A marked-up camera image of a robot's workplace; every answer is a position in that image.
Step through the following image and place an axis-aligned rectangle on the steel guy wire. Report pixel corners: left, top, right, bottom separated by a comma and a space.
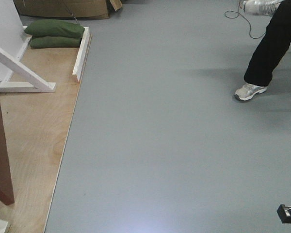
60, 0, 81, 25

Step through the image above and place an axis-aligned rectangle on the grey floor cable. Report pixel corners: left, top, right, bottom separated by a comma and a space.
224, 0, 269, 40

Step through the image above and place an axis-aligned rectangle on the lower far green sandbag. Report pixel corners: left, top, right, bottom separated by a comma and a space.
30, 36, 81, 49

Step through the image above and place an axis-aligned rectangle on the green sandbag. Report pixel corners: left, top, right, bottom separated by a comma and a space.
30, 36, 81, 49
24, 19, 85, 38

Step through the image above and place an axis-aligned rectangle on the plywood base platform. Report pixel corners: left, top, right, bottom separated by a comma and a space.
0, 40, 90, 233

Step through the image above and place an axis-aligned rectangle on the white wooden door frame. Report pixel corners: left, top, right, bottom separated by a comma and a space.
0, 0, 90, 93

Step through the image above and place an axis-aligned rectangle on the seated person white shirt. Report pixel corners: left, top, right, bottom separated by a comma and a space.
234, 0, 291, 101

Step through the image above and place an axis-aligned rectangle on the upper far green sandbag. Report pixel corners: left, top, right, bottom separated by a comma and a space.
24, 19, 85, 38

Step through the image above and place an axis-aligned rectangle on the open cardboard box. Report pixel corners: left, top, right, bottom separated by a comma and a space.
14, 0, 122, 19

